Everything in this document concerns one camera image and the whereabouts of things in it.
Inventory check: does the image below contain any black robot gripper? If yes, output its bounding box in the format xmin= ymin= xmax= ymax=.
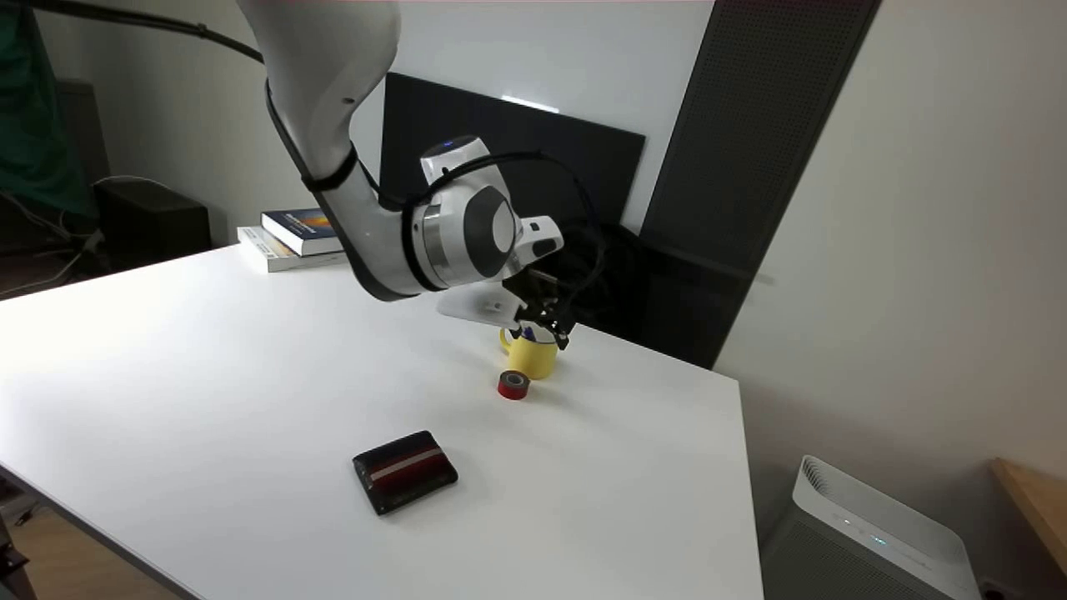
xmin=507 ymin=266 xmax=574 ymax=349

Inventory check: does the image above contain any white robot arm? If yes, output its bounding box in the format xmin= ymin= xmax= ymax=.
xmin=238 ymin=0 xmax=562 ymax=329

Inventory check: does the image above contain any yellow enamel cup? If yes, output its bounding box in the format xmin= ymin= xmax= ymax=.
xmin=499 ymin=326 xmax=560 ymax=382

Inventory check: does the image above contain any red tape roll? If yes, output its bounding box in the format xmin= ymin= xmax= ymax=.
xmin=498 ymin=370 xmax=531 ymax=400

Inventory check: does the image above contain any black backpack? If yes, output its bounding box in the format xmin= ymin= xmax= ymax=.
xmin=533 ymin=224 xmax=651 ymax=338

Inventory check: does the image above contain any black rectangular box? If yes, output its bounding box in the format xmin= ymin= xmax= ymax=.
xmin=354 ymin=432 xmax=458 ymax=513

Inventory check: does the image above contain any blue hardcover book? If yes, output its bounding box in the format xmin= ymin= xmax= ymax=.
xmin=259 ymin=206 xmax=339 ymax=257

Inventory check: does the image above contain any white lower book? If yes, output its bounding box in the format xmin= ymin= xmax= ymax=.
xmin=238 ymin=228 xmax=339 ymax=275

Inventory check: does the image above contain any black equipment box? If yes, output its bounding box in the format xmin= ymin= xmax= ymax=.
xmin=93 ymin=179 xmax=214 ymax=266

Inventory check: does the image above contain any wooden side table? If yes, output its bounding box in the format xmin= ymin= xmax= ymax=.
xmin=990 ymin=462 xmax=1067 ymax=578

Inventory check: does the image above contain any green cloth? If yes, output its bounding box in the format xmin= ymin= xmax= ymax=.
xmin=0 ymin=5 xmax=96 ymax=222

